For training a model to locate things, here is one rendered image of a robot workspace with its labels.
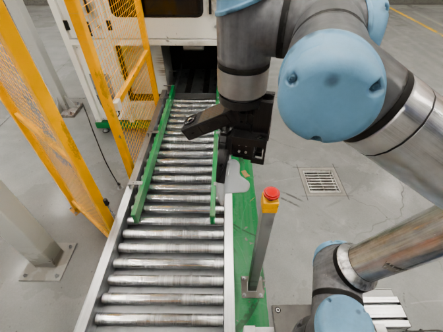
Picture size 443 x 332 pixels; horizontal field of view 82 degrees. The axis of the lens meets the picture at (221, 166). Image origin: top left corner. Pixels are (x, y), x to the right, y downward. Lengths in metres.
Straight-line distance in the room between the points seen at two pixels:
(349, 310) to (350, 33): 0.58
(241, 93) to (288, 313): 0.69
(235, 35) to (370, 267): 0.54
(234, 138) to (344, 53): 0.26
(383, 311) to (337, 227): 1.40
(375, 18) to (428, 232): 0.39
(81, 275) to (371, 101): 2.21
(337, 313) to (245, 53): 0.56
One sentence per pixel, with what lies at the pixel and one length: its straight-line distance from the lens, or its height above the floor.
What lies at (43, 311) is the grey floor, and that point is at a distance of 2.28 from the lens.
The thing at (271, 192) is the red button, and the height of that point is 1.04.
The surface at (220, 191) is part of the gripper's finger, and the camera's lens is 0.46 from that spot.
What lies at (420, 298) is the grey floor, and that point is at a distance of 2.41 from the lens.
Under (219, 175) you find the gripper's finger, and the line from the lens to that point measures 0.44.
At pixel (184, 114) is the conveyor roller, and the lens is 2.48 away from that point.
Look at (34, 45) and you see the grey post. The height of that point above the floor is 0.86.
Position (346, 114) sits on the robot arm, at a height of 1.78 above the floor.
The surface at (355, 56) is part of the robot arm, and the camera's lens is 0.20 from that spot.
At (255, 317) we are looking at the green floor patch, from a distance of 1.96.
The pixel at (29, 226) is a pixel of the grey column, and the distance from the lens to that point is 2.08.
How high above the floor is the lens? 1.88
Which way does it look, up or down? 44 degrees down
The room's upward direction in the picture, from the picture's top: straight up
